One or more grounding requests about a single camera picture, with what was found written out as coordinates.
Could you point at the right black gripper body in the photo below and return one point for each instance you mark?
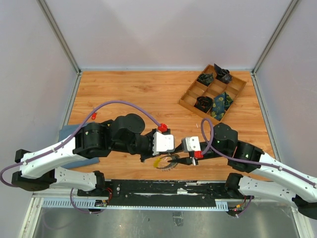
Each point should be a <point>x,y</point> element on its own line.
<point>209,151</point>

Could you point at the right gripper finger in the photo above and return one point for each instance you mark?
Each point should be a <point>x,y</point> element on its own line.
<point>179,149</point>
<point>184,161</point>

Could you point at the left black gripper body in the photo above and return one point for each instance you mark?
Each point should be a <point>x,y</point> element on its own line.
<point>143,146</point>

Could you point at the large keyring with yellow handle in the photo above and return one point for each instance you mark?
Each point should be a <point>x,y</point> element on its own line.
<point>166,162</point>

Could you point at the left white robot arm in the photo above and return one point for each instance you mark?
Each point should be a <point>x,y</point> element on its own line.
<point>123,134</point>

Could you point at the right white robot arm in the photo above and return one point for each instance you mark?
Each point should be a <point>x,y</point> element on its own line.
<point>257,173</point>

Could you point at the black orange rolled tie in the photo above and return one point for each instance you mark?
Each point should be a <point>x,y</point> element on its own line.
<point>204,103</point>

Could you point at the blue yellow leaf tie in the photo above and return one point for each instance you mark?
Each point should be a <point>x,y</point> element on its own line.
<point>221,104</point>

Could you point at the wooden compartment tray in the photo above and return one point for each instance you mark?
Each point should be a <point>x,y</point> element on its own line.
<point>234,88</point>

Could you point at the key with red tag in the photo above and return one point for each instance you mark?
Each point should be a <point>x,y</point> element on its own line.
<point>94,115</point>

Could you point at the green patterned rolled tie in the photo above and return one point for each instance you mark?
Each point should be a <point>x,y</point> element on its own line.
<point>205,78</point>

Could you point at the dark rolled tie top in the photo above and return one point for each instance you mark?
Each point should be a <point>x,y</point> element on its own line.
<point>222,75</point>

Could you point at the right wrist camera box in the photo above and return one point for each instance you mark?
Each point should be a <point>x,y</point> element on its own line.
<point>190,144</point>

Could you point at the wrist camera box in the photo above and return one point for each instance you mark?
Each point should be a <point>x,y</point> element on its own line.
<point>162,143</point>
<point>190,144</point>

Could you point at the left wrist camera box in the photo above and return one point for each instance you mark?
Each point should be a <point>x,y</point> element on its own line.
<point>162,143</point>

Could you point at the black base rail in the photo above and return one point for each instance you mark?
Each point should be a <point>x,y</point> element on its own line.
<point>162,193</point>

